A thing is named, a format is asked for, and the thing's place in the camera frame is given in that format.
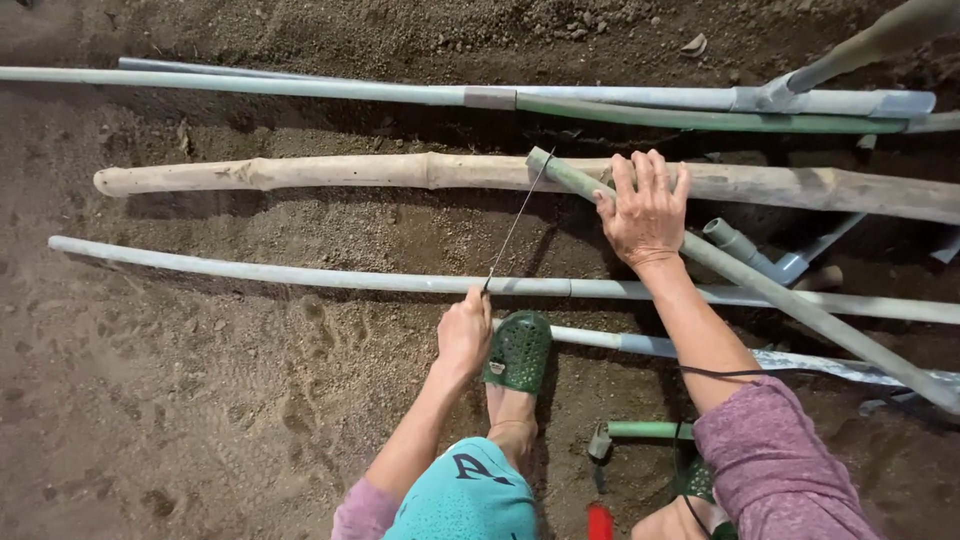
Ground person's right hand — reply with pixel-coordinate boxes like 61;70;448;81
594;149;692;270

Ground person's left hand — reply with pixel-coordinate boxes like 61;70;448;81
436;286;494;381

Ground thin hacksaw blade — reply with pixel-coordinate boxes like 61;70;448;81
481;147;556;294

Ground slanted grey plastic pipe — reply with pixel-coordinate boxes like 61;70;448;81
525;146;960;417

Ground green perforated slipper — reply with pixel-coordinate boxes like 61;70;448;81
481;309;555;396
677;456;741;540

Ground person's left leg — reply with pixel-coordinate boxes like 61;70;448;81
485;382;540;475

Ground person's leg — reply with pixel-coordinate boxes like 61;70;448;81
630;495;730;540
485;382;540;475

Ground long grey pipe with joint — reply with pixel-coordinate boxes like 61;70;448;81
48;234;960;327

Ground teal shorts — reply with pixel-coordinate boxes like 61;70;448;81
381;436;540;540

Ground long wooden pole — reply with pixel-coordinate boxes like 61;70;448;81
93;151;960;227

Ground red object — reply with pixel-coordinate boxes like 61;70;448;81
586;502;615;540

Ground green plastic pipe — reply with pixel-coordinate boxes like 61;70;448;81
515;93;960;136

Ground grey pipe with taped coupling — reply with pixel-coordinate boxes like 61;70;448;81
0;66;938;120

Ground person's right leg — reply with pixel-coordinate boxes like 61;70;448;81
630;495;730;540

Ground dirty grey pipe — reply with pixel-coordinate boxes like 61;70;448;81
491;318;960;393

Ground purple long-sleeve shirt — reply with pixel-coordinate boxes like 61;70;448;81
330;375;883;540

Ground thin grey pipe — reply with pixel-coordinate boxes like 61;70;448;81
117;57;331;82

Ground grey tee fitting with pipe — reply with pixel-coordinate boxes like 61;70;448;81
732;0;960;115

